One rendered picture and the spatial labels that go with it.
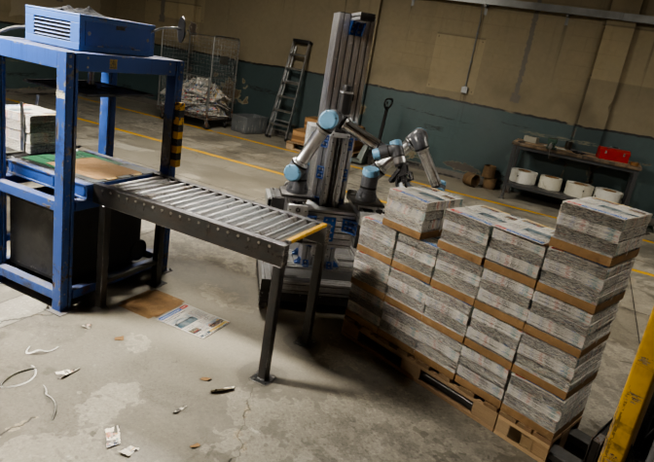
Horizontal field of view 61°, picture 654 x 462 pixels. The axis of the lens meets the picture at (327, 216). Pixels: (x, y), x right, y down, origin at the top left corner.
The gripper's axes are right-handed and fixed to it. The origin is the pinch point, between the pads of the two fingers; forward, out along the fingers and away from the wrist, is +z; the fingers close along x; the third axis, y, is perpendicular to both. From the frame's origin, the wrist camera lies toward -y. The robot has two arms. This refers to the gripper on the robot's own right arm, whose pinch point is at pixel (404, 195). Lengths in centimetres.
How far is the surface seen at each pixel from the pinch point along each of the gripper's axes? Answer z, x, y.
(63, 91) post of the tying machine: -88, -163, -85
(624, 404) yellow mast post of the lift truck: 111, -39, 118
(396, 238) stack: 25.1, -17.7, 1.1
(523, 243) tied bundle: 41, -19, 80
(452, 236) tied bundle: 30, -19, 40
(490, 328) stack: 81, -19, 52
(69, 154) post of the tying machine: -58, -159, -102
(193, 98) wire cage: -317, 293, -664
